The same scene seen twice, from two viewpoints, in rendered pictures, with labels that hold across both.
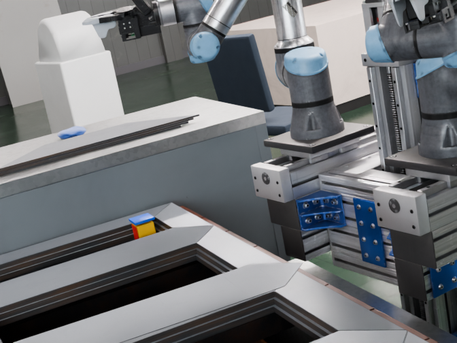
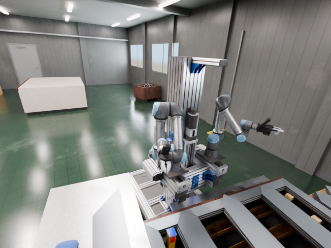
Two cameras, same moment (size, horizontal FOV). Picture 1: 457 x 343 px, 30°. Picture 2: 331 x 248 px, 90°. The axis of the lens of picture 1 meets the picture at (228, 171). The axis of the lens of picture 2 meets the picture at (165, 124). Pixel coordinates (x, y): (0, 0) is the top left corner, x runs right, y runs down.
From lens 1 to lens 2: 2.69 m
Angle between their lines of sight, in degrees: 85
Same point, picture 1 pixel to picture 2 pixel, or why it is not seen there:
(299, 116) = (178, 165)
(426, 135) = (215, 153)
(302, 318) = (251, 200)
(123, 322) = (261, 239)
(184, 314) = (254, 222)
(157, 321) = (259, 229)
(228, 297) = (243, 211)
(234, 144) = not seen: hidden behind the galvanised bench
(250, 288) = (239, 205)
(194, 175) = not seen: hidden behind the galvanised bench
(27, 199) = not seen: outside the picture
